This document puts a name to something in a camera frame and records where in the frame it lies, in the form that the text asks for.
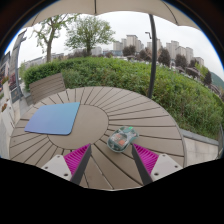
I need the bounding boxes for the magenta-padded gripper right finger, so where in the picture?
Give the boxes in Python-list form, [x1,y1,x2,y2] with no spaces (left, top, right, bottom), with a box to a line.
[131,143,184,186]

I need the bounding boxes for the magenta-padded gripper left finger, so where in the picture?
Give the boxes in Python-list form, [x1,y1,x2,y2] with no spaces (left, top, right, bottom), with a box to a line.
[41,143,93,186]

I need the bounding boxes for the transparent green computer mouse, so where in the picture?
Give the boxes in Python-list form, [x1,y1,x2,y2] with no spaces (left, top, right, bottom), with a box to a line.
[106,125,140,153]

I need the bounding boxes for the blue mouse pad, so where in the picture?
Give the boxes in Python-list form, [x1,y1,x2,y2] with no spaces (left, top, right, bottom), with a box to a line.
[24,101,81,136]

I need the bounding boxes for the grey slatted outdoor chair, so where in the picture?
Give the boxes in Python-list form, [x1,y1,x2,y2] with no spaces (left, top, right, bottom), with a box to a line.
[28,72,67,105]

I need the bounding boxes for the green hedge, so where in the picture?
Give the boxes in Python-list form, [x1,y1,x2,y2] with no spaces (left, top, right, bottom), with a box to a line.
[23,56,224,140]

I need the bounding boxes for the dark curved parasol pole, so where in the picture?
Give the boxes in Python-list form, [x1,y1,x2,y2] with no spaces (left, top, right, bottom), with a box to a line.
[146,13,158,100]

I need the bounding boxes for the distant high-rise buildings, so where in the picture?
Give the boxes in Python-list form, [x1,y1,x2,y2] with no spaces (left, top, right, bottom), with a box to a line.
[112,34,205,68]

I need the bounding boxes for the bare-trunked leaning tree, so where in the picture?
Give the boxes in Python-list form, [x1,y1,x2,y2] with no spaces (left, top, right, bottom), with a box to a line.
[33,13,79,64]

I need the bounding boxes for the round leafy tree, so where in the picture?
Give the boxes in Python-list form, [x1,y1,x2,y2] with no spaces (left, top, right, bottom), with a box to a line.
[64,14,116,57]

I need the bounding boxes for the beige parasol canopy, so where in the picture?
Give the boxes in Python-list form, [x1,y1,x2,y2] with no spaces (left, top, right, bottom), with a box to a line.
[23,0,201,31]

